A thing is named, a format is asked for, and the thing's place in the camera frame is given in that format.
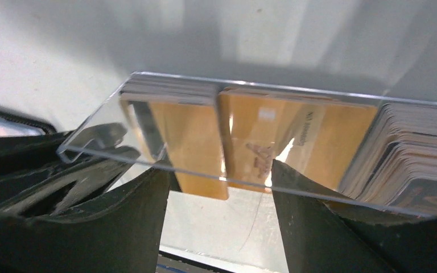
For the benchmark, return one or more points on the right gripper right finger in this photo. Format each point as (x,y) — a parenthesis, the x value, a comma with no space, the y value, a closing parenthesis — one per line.
(329,236)

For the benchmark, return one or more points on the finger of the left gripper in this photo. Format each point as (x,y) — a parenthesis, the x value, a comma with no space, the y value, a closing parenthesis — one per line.
(78,188)
(21,153)

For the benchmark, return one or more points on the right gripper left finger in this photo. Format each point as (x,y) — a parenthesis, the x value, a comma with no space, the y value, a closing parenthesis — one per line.
(118,231)

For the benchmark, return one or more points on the black card holder wallet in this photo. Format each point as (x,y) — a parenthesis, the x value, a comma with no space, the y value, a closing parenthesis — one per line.
(16,124)

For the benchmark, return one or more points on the clear plastic card tray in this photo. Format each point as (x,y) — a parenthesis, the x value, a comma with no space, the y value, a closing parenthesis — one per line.
(111,111)

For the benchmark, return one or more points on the orange VIP card in tray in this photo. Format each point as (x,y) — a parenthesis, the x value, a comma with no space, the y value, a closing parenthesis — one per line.
(317,136)

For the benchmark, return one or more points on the black credit card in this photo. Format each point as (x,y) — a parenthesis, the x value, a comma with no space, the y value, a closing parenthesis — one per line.
(396,163)

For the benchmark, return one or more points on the orange credit card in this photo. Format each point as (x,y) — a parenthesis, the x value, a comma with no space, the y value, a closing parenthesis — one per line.
(176,124)

